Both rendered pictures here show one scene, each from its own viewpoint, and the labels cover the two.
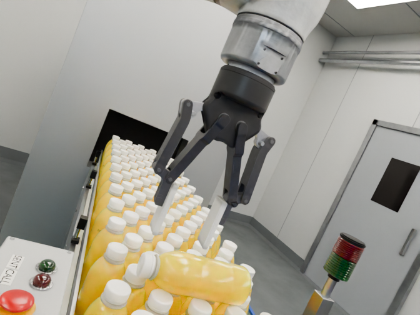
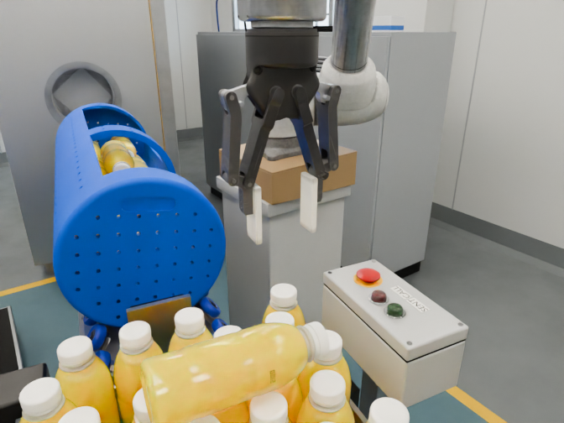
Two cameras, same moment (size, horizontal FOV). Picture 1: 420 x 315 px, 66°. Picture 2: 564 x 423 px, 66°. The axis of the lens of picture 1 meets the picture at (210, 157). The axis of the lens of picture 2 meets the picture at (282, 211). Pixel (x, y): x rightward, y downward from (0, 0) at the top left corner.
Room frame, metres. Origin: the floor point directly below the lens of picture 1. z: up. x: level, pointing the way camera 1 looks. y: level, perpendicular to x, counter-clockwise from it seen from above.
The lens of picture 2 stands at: (0.89, -0.05, 1.45)
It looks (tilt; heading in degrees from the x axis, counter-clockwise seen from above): 23 degrees down; 174
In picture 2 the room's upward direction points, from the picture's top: straight up
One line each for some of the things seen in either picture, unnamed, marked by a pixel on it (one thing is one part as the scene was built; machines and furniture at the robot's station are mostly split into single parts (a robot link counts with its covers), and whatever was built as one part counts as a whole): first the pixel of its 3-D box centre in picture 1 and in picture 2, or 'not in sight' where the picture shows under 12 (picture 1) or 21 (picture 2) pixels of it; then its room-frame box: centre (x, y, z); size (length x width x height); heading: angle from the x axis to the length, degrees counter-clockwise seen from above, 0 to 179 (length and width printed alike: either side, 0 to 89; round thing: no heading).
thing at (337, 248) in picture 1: (347, 249); not in sight; (0.78, -0.40, 1.23); 0.06 x 0.06 x 0.04
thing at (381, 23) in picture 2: not in sight; (378, 23); (-1.57, 0.71, 1.48); 0.24 x 0.12 x 0.08; 37
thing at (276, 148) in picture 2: not in sight; (278, 139); (-0.47, 0.07, 1.13); 0.22 x 0.18 x 0.06; 25
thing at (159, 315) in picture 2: not in sight; (162, 331); (0.29, -0.19, 0.99); 0.10 x 0.02 x 0.12; 110
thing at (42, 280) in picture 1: (42, 279); (378, 295); (0.39, 0.14, 1.11); 0.02 x 0.02 x 0.01
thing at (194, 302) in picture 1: (200, 307); not in sight; (0.51, -0.09, 1.09); 0.04 x 0.04 x 0.02
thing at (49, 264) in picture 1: (47, 265); (394, 309); (0.43, 0.15, 1.11); 0.02 x 0.02 x 0.01
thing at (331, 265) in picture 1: (339, 265); not in sight; (0.78, -0.40, 1.18); 0.06 x 0.06 x 0.05
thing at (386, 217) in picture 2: not in sight; (294, 136); (-2.28, 0.35, 0.72); 2.15 x 0.54 x 1.45; 29
